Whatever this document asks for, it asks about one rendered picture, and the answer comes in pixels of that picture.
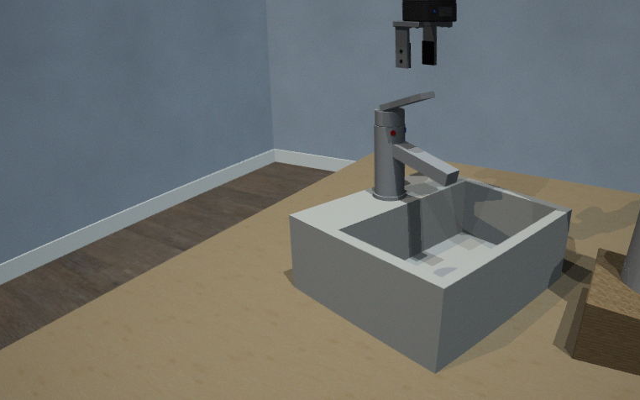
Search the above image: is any grey square sink basin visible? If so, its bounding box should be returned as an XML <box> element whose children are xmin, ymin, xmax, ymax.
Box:
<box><xmin>289</xmin><ymin>172</ymin><xmax>572</xmax><ymax>374</ymax></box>

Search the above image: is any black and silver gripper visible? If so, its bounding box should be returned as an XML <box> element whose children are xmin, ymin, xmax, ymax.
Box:
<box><xmin>393</xmin><ymin>0</ymin><xmax>457</xmax><ymax>68</ymax></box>

